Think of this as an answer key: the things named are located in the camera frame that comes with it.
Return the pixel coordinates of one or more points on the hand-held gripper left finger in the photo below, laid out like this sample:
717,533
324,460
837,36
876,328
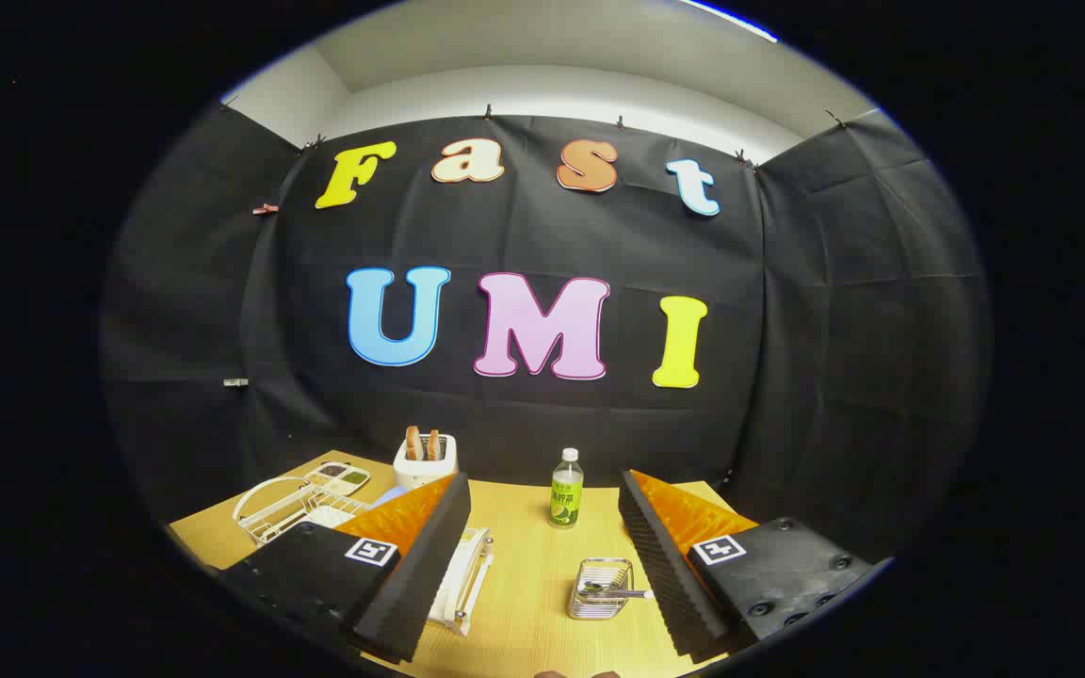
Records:
415,584

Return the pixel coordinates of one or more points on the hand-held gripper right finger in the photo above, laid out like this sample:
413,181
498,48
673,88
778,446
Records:
660,565

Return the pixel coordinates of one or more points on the metal spoon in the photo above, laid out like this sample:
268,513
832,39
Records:
632,593

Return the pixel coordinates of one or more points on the white toaster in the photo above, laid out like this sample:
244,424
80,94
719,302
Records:
415,473

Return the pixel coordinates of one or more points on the green tea bottle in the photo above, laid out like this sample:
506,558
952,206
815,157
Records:
565,499

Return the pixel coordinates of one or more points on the white seasoning tray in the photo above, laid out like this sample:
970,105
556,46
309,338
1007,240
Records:
335,476

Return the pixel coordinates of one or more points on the toast slice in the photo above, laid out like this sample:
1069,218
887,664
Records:
412,443
432,444

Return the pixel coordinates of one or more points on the red clip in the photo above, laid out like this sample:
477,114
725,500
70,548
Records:
265,208

